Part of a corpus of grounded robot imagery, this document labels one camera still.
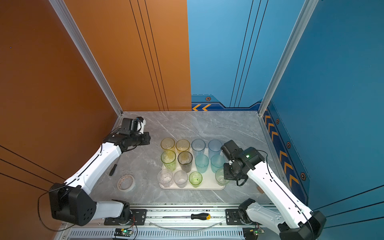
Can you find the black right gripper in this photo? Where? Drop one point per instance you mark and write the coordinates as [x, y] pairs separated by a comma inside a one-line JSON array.
[[227, 176]]

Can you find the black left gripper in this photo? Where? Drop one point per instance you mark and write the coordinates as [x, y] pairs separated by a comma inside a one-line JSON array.
[[147, 141]]

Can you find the teal glass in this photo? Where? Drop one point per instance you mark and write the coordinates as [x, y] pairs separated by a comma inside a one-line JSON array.
[[217, 162], [202, 163]]

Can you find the pale green glass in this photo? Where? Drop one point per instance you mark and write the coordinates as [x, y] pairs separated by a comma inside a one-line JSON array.
[[220, 178]]

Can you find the blue tall glass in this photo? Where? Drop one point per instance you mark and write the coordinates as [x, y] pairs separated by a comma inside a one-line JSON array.
[[214, 148]]

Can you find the yellow ribbed glass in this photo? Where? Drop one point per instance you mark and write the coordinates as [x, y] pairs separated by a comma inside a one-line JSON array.
[[168, 144]]

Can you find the light blue glass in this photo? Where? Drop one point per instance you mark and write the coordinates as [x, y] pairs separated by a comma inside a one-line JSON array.
[[198, 147]]

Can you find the green short glass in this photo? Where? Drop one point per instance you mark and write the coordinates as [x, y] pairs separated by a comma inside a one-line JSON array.
[[195, 179]]

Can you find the clear glass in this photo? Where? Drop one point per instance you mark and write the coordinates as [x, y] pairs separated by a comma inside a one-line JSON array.
[[181, 178], [165, 178]]

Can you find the yellow tall glass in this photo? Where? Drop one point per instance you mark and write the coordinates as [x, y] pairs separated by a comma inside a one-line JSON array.
[[182, 145]]

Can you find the grey smoked glass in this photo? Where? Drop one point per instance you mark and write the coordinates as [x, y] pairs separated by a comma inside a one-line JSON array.
[[185, 160]]

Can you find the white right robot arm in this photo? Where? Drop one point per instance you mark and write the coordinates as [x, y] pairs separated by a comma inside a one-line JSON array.
[[294, 220]]

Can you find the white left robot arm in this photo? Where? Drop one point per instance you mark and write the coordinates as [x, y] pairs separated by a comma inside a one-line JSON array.
[[71, 202]]

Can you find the cream rectangular tray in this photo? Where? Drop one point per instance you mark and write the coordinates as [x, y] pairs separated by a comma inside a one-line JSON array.
[[208, 183]]

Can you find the black marker pen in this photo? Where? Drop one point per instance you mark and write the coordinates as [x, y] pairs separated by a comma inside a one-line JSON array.
[[113, 170]]

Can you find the tape roll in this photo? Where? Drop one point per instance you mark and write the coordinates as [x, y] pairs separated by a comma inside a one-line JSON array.
[[126, 183]]

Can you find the black yellow screwdriver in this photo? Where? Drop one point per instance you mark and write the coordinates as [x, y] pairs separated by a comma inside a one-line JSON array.
[[201, 216]]

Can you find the right green circuit board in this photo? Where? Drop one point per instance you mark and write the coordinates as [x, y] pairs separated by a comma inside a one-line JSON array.
[[252, 233]]

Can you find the green circuit board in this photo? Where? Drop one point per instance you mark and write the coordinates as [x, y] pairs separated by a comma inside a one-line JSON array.
[[124, 233], [252, 233]]

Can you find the left green circuit board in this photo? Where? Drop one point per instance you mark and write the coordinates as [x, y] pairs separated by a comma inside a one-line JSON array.
[[124, 233]]

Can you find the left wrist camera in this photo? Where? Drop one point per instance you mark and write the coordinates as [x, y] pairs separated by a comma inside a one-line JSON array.
[[140, 124]]

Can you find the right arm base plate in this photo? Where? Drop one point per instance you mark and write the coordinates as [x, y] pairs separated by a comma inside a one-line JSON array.
[[238, 217]]

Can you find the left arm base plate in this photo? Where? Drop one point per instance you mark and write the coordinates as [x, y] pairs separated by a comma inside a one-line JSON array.
[[137, 215]]

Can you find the aluminium front rail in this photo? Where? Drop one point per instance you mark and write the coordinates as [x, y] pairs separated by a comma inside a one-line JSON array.
[[196, 222]]

